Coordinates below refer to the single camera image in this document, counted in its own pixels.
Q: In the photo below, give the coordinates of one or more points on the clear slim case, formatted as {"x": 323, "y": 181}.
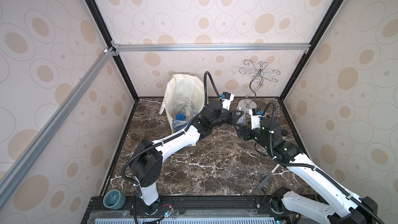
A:
{"x": 242, "y": 112}

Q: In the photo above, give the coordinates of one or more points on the white spatula black handle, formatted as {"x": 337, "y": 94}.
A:
{"x": 262, "y": 184}

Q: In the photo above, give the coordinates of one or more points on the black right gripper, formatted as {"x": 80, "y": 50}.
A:
{"x": 246, "y": 130}

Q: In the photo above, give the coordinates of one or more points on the black corner frame post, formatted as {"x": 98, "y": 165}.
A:
{"x": 103, "y": 29}
{"x": 324, "y": 24}

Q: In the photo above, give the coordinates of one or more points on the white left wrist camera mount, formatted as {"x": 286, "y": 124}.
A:
{"x": 226, "y": 99}

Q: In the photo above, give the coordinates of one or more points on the aluminium frame rail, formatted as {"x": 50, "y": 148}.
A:
{"x": 211, "y": 47}
{"x": 26, "y": 160}

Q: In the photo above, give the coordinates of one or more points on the aluminium frame rail left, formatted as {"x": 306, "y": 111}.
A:
{"x": 26, "y": 160}

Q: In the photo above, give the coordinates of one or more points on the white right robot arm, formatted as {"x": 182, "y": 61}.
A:
{"x": 338, "y": 206}

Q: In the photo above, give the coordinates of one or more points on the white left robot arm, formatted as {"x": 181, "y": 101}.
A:
{"x": 144, "y": 168}

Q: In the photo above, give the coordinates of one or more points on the aluminium frame rail back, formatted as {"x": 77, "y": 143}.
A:
{"x": 211, "y": 47}

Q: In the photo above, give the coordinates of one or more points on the chrome jewelry stand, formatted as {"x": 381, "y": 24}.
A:
{"x": 260, "y": 74}

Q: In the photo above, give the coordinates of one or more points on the Starry Night canvas tote bag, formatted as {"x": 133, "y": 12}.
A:
{"x": 184, "y": 95}

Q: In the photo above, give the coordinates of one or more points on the blue compass case front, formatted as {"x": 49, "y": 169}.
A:
{"x": 180, "y": 117}

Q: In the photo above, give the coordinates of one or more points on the black corner frame post right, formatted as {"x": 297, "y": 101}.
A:
{"x": 324, "y": 24}

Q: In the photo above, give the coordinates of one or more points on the grey green bowl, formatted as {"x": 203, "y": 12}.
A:
{"x": 114, "y": 199}

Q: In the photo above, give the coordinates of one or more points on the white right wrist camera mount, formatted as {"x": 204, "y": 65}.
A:
{"x": 255, "y": 117}

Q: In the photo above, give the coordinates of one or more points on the black corner frame post left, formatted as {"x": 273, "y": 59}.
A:
{"x": 103, "y": 29}

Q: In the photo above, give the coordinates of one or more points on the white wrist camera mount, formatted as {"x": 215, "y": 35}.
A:
{"x": 255, "y": 117}
{"x": 226, "y": 99}

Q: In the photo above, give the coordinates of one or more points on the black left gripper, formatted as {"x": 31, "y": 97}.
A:
{"x": 232, "y": 118}

